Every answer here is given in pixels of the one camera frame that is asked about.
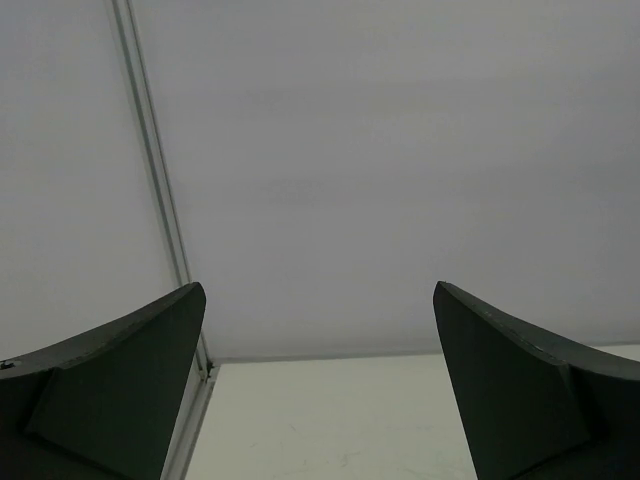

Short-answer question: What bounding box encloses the aluminium left rear corner post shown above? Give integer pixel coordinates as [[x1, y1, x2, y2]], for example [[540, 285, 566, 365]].
[[103, 0, 215, 381]]

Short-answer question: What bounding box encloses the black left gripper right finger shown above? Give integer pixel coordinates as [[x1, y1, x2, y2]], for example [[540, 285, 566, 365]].
[[433, 282, 639, 479]]

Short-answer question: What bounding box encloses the aluminium left side rail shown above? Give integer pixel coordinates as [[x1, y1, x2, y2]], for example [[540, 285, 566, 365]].
[[161, 364, 219, 480]]

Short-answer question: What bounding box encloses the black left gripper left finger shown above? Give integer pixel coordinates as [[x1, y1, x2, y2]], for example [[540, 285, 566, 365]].
[[1, 282, 206, 479]]

